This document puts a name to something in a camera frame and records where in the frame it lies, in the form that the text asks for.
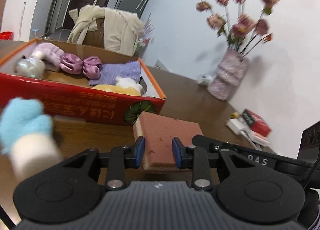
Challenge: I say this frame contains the white charger with cable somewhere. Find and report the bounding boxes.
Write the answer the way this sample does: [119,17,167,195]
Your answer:
[226,118,260,150]

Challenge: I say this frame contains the small white object by vase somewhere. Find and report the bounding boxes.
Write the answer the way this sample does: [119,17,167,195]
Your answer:
[196,75,214,87]

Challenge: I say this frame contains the purple satin scrunchie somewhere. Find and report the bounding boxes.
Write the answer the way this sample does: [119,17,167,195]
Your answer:
[60,53,102,80]

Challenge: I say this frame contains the red plastic basin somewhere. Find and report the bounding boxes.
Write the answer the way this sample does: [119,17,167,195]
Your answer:
[0,31,13,41]

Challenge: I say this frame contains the red black small box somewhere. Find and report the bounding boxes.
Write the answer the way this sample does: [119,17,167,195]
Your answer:
[241,109,272,145]

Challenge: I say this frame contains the red cardboard box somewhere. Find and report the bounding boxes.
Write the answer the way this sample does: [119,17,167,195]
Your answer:
[1,38,166,125]

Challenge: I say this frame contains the fluffy lilac headband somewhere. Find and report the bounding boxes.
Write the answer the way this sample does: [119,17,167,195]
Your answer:
[29,43,65,72]

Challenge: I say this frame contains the pink and cream sponge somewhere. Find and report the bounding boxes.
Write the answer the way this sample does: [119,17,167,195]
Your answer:
[133,112,202,173]

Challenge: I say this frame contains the dried pink rose bouquet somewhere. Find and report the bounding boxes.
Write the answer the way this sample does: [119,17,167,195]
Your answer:
[195,0,280,57]

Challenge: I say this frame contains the brown wooden chair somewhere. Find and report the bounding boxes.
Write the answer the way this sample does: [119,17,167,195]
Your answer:
[82,18,104,48]

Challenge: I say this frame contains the blue plush toy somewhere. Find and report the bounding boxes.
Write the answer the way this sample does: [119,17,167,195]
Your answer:
[1,97,53,154]

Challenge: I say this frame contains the yellow white plush toy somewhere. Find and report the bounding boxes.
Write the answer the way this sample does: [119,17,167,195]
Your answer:
[93,76,144,96]

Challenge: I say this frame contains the purple knitted cloth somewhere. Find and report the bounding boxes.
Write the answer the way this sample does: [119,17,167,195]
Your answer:
[88,61,142,86]

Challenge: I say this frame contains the white foam cylinder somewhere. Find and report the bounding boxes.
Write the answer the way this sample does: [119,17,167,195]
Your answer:
[9,132,63,182]

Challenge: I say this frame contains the pink textured vase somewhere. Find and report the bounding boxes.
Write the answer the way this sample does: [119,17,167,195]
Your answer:
[207,48,249,101]

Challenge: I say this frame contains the clear plastic bagged puff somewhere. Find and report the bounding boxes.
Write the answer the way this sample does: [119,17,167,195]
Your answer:
[15,58,46,79]

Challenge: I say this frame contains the beige jacket on chair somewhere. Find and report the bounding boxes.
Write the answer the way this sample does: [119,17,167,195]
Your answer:
[67,5,145,56]

